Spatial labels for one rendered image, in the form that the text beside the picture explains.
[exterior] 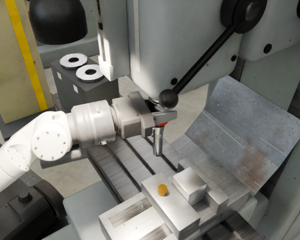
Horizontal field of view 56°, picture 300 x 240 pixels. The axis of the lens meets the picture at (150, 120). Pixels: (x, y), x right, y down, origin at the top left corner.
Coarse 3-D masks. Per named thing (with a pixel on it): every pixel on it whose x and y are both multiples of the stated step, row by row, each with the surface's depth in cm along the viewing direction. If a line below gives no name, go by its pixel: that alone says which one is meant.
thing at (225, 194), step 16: (208, 160) 78; (208, 176) 69; (224, 176) 74; (208, 192) 65; (224, 192) 65; (240, 192) 70; (112, 208) 67; (128, 208) 67; (144, 208) 67; (208, 208) 67; (224, 208) 67; (240, 208) 74; (112, 224) 64; (128, 224) 64; (144, 224) 64; (160, 224) 64; (208, 224) 68
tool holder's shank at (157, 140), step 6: (156, 126) 64; (162, 126) 64; (156, 132) 65; (162, 132) 66; (156, 138) 66; (162, 138) 67; (156, 144) 68; (162, 144) 69; (156, 150) 69; (156, 156) 70
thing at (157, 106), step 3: (150, 99) 59; (150, 102) 59; (153, 102) 58; (156, 102) 59; (150, 105) 59; (153, 105) 59; (156, 105) 58; (159, 105) 58; (150, 108) 60; (153, 108) 59; (156, 108) 59; (159, 108) 59; (162, 108) 59; (150, 111) 61; (153, 111) 60; (156, 111) 59
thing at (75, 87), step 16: (64, 64) 91; (80, 64) 91; (96, 64) 94; (64, 80) 91; (80, 80) 86; (96, 80) 85; (64, 96) 98; (80, 96) 87; (96, 96) 86; (112, 96) 91
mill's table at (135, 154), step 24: (120, 96) 112; (120, 144) 92; (144, 144) 92; (168, 144) 92; (96, 168) 91; (120, 168) 86; (144, 168) 85; (168, 168) 85; (120, 192) 78; (240, 216) 73
